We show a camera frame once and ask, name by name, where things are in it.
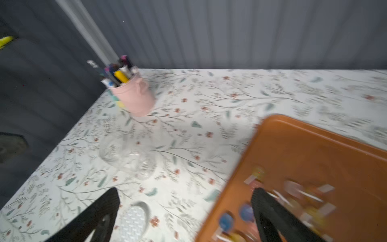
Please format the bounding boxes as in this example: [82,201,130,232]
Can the round patterned jar lid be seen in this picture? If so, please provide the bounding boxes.
[118,201,150,242]

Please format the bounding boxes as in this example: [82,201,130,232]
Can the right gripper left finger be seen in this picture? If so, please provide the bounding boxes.
[47,188,121,242]

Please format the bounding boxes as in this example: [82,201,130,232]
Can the yellow eraser block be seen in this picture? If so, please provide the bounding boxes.
[107,90,126,110]

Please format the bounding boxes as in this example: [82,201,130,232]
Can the pink pen cup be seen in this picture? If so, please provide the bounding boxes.
[109,73,156,117]

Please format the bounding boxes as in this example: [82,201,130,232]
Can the pile of lollipop candies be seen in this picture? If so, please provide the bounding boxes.
[196,170,333,242]

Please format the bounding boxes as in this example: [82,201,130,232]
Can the candy jar with patterned lid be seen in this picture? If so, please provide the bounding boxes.
[99,132,156,180]

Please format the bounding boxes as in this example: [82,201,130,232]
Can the pens in pink cup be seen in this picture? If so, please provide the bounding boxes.
[86,55,140,89]

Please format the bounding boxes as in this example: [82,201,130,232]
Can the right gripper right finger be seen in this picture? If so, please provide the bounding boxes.
[251,188,324,242]

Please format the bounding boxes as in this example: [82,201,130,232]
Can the brown wooden tray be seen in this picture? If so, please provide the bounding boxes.
[195,114,387,242]

